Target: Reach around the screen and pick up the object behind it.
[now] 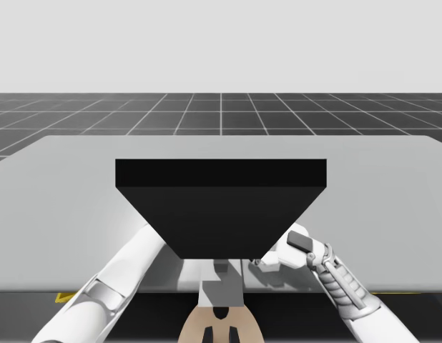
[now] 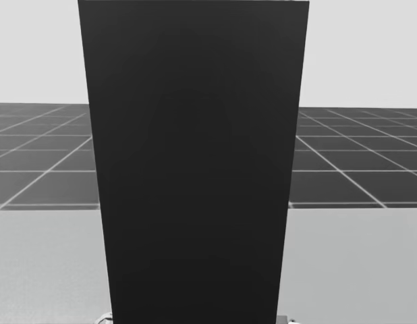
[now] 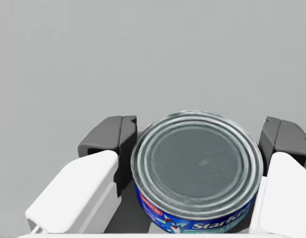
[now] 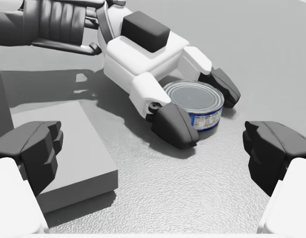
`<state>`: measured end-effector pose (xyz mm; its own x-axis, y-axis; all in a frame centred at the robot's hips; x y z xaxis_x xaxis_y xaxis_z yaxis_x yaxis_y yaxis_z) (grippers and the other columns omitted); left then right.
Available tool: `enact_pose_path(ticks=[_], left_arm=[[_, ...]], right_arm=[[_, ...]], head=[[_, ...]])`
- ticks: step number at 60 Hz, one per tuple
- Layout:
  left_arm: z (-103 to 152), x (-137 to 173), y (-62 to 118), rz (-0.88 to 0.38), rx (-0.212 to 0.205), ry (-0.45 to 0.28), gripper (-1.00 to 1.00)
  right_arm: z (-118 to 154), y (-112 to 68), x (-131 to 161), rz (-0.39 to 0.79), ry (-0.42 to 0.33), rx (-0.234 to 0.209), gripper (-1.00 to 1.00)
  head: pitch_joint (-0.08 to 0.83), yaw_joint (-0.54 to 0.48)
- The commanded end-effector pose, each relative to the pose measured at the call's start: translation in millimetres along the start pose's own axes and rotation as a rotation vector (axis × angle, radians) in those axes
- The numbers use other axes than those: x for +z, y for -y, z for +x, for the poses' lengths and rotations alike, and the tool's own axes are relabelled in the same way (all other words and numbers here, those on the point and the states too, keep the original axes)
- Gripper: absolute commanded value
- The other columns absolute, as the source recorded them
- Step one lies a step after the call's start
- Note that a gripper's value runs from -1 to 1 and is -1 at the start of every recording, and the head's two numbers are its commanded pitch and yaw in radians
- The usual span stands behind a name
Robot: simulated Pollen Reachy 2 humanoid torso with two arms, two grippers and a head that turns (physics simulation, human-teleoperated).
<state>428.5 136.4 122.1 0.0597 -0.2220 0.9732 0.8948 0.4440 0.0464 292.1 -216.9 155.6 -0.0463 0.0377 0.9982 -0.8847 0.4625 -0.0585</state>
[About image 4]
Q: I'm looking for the grey stand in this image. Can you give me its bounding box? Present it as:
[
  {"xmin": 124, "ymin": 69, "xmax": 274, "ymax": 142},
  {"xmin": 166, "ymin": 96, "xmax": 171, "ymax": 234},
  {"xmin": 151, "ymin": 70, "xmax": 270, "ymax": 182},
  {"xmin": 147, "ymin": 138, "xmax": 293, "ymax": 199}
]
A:
[{"xmin": 0, "ymin": 49, "xmax": 119, "ymax": 214}]

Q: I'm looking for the blue can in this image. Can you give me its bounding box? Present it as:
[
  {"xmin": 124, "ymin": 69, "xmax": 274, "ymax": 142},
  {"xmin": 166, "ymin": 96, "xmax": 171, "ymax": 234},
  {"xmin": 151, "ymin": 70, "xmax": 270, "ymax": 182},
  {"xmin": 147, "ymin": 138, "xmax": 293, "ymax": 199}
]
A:
[{"xmin": 163, "ymin": 79, "xmax": 225, "ymax": 131}]

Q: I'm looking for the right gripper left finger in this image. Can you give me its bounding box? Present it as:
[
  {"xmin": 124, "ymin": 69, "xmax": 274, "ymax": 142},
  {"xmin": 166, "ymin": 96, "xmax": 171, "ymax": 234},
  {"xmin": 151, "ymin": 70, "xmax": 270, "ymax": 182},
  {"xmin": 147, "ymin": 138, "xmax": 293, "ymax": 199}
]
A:
[{"xmin": 0, "ymin": 120, "xmax": 64, "ymax": 235}]

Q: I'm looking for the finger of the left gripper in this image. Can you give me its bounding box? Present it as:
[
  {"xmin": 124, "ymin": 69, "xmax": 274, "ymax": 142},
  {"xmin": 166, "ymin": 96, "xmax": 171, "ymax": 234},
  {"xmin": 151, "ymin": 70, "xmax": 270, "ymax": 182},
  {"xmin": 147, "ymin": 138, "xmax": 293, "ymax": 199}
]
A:
[
  {"xmin": 183, "ymin": 46, "xmax": 242, "ymax": 109},
  {"xmin": 130, "ymin": 72, "xmax": 200, "ymax": 150}
]

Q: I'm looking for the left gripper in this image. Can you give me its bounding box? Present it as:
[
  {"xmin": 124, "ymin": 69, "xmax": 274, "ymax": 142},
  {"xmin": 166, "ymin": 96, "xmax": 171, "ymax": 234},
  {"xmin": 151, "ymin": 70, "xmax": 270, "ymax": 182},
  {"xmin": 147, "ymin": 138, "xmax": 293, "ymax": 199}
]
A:
[{"xmin": 97, "ymin": 4, "xmax": 191, "ymax": 95}]

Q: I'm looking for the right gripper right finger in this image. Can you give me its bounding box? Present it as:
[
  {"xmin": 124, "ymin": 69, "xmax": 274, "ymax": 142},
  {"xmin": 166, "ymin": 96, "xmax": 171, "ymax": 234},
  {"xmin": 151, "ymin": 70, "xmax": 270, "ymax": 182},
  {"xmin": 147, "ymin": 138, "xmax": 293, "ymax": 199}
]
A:
[{"xmin": 243, "ymin": 120, "xmax": 306, "ymax": 235}]

